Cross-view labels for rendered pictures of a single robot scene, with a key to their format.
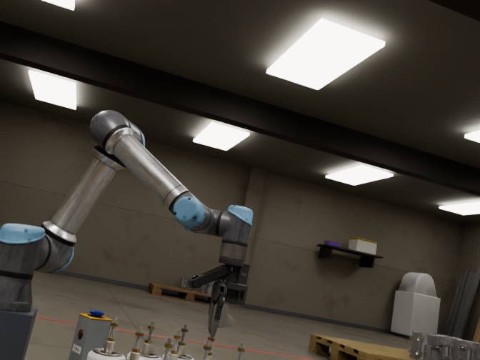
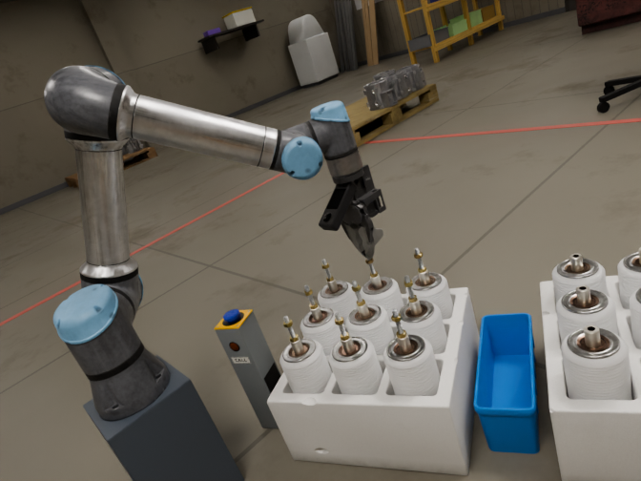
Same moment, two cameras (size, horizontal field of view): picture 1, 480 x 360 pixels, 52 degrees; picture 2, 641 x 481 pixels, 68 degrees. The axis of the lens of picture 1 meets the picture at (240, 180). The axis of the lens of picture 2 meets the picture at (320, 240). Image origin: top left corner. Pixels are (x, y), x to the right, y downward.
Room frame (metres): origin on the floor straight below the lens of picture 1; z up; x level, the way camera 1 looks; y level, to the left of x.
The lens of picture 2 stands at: (0.46, 0.41, 0.82)
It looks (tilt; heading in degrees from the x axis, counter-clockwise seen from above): 22 degrees down; 341
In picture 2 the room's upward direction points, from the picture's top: 19 degrees counter-clockwise
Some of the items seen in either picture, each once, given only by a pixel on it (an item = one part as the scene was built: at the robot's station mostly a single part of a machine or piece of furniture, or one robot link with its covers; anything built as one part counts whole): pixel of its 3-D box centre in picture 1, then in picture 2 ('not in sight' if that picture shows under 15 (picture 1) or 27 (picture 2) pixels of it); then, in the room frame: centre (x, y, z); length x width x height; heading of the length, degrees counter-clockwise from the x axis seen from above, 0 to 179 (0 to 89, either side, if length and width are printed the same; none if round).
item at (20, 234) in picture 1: (19, 247); (96, 325); (1.42, 0.58, 0.47); 0.13 x 0.12 x 0.14; 166
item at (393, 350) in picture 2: not in sight; (405, 347); (1.15, 0.09, 0.25); 0.08 x 0.08 x 0.01
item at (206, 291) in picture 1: (187, 288); (108, 160); (8.64, 0.53, 0.18); 1.29 x 0.89 x 0.36; 106
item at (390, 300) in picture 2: not in sight; (387, 316); (1.40, -0.01, 0.16); 0.10 x 0.10 x 0.18
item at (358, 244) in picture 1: (362, 246); (239, 19); (9.84, -2.68, 1.61); 0.48 x 0.40 x 0.26; 106
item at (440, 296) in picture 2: not in sight; (434, 313); (1.31, -0.09, 0.16); 0.10 x 0.10 x 0.18
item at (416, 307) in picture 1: (416, 306); (311, 50); (10.12, -4.04, 0.66); 0.74 x 0.61 x 1.33; 106
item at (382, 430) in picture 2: not in sight; (383, 370); (1.32, 0.08, 0.09); 0.39 x 0.39 x 0.18; 43
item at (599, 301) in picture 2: not in sight; (584, 302); (1.00, -0.21, 0.25); 0.08 x 0.08 x 0.01
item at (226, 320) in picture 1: (223, 321); (374, 238); (1.38, -0.03, 0.38); 0.06 x 0.03 x 0.09; 106
